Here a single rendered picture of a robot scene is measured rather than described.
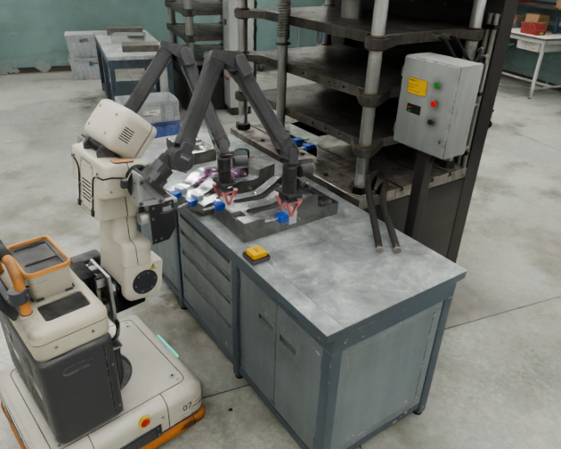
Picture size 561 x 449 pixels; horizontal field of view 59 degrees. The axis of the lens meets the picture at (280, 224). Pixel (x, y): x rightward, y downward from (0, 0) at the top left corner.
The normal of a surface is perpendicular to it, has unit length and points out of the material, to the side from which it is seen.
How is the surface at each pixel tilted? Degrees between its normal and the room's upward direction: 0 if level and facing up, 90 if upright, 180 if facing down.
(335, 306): 0
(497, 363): 0
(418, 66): 90
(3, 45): 90
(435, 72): 90
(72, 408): 90
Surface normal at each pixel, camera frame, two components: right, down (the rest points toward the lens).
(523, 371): 0.03, -0.88
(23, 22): 0.38, 0.46
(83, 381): 0.66, 0.38
